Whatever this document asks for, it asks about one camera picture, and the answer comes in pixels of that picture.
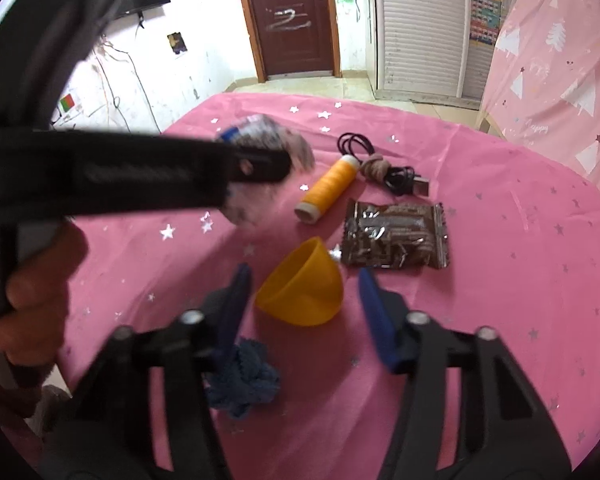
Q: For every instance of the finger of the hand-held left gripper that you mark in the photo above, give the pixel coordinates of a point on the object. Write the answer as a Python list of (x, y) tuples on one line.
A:
[(260, 165)]

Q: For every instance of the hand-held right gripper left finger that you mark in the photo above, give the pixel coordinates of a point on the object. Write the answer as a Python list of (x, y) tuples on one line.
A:
[(232, 320)]

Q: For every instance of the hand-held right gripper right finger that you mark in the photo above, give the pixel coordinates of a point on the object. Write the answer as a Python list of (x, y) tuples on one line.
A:
[(377, 325)]

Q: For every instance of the clear plastic wrapper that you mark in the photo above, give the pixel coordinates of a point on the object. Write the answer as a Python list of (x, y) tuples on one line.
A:
[(280, 135)]

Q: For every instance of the blue knit ball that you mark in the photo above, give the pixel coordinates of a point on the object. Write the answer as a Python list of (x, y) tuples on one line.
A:
[(245, 385)]

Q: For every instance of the orange plastic cup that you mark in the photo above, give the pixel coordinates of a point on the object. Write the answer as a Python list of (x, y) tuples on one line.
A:
[(300, 285)]

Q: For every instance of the person's left hand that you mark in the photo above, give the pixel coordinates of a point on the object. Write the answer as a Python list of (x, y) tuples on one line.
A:
[(35, 300)]

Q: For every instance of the orange thread spool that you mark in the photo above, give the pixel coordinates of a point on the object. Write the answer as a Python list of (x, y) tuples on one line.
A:
[(330, 185)]

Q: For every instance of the brown snack packet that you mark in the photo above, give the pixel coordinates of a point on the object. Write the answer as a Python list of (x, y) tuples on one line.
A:
[(395, 235)]

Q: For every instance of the pink starred tablecloth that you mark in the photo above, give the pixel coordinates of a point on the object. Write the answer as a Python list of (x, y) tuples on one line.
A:
[(505, 285)]

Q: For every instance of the white louvered wardrobe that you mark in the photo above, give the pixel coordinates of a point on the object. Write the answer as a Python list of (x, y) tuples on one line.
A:
[(420, 35)]

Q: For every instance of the colourful chart poster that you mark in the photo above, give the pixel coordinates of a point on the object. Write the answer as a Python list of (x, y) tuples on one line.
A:
[(485, 5)]

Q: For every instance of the pink tree print curtain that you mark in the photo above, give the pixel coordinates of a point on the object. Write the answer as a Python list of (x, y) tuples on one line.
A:
[(555, 60)]

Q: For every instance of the red green wall sticker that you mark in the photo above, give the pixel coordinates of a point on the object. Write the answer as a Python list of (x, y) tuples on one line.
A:
[(66, 103)]

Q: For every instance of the open wall box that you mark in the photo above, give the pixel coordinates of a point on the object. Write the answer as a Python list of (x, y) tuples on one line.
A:
[(177, 44)]

